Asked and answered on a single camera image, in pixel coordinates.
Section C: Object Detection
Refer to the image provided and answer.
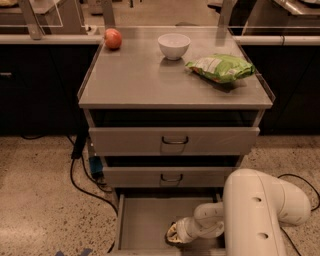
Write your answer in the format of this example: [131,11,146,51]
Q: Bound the top grey drawer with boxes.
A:
[89,110,259,156]

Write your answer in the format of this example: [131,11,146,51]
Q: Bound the red apple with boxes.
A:
[104,28,122,50]

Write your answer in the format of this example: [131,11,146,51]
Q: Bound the green chip bag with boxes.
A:
[186,54,255,84]

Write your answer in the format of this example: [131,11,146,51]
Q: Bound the middle grey drawer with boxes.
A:
[101,155,242,188]

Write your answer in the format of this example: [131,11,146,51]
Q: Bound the white bowl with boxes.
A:
[158,33,191,60]

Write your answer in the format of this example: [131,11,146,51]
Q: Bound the grey counter rail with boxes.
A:
[0,34,320,46]

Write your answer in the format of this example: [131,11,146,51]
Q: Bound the bottom grey drawer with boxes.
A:
[111,188,226,256]

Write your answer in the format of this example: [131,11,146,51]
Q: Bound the black floor cable left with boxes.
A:
[19,133,119,253]

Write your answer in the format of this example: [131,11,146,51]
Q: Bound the grey drawer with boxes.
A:
[111,188,226,256]
[89,110,259,156]
[101,155,242,188]

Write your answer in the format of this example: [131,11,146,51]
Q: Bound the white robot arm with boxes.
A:
[166,169,311,256]

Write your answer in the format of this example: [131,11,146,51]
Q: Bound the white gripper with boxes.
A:
[166,217,200,244]

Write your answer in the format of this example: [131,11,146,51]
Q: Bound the grey drawer cabinet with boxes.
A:
[77,25,276,201]

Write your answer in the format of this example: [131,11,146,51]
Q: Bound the black floor cable right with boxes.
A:
[277,173,320,256]

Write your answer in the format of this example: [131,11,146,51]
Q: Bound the black floor cable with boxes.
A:
[277,173,320,256]
[19,133,119,253]

